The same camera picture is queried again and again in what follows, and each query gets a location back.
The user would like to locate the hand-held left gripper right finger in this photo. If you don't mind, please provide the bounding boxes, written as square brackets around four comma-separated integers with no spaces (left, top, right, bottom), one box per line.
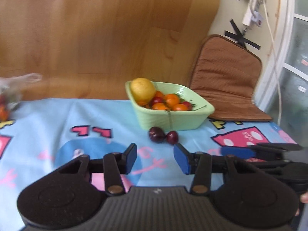
[173,143,257,195]

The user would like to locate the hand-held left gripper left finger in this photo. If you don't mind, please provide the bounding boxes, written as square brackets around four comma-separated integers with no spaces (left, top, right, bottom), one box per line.
[58,143,137,196]

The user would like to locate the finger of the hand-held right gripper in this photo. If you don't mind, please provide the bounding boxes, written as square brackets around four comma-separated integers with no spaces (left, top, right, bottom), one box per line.
[248,160,289,176]
[221,143,304,161]

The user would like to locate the light green plastic basket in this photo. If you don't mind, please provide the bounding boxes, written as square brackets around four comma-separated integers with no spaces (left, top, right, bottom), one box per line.
[125,80,215,131]

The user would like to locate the large yellow citrus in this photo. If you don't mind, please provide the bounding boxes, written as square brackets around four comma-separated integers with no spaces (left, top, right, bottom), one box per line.
[130,77,157,102]

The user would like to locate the brown seat cushion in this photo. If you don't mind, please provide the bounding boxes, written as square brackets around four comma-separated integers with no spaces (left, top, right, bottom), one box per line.
[189,34,273,123]

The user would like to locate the blue printed blanket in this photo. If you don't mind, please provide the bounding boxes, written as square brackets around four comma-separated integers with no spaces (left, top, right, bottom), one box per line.
[0,98,299,198]

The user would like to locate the clear plastic bag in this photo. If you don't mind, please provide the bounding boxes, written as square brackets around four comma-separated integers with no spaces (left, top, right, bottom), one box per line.
[0,73,42,122]

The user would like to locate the white power strip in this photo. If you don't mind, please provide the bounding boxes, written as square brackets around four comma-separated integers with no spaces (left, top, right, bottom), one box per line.
[242,0,267,28]

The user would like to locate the white cable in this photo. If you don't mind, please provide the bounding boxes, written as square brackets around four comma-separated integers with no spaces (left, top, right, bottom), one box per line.
[262,0,282,126]

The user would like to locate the white door frame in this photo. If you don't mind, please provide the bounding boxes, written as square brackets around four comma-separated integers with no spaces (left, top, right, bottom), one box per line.
[255,0,308,128]

